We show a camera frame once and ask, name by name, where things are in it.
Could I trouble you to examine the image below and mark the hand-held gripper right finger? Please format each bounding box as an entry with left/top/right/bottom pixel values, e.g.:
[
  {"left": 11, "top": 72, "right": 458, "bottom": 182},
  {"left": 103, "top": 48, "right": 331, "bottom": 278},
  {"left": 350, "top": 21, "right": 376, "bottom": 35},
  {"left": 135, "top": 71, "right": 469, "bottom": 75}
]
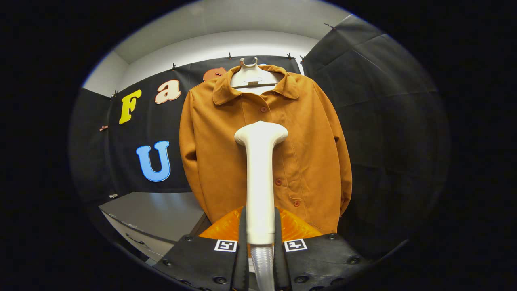
[{"left": 274, "top": 206, "right": 370, "bottom": 291}]

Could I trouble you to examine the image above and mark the orange button-up shirt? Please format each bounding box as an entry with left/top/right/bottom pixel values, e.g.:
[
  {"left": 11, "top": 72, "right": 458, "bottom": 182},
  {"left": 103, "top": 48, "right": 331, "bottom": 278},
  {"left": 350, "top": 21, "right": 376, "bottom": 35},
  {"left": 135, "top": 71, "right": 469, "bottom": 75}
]
[{"left": 179, "top": 65, "right": 353, "bottom": 235}]

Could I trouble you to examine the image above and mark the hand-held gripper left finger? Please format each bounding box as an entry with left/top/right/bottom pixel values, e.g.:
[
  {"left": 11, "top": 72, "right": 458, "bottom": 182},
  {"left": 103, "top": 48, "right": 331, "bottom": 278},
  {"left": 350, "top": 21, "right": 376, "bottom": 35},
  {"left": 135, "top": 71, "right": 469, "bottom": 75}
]
[{"left": 153, "top": 206, "right": 250, "bottom": 291}]

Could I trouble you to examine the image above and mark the row of black cloth clips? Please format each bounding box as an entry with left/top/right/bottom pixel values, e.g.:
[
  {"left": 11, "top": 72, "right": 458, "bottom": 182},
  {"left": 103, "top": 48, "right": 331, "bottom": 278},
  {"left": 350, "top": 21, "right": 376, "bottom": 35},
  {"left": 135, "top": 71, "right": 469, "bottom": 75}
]
[{"left": 111, "top": 23, "right": 336, "bottom": 98}]

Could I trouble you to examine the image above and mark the white mannequin torso stand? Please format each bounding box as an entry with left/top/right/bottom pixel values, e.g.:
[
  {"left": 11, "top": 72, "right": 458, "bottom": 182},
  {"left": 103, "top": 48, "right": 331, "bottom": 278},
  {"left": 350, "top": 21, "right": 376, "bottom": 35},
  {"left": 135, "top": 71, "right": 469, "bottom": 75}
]
[{"left": 230, "top": 57, "right": 283, "bottom": 95}]

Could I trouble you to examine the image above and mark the grey drawer cabinet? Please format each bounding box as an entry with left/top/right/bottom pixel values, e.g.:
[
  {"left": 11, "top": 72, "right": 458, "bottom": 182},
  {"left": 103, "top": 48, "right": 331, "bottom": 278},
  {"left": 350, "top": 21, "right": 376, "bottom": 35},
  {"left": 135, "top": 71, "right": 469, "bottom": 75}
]
[{"left": 99, "top": 192, "right": 212, "bottom": 263}]

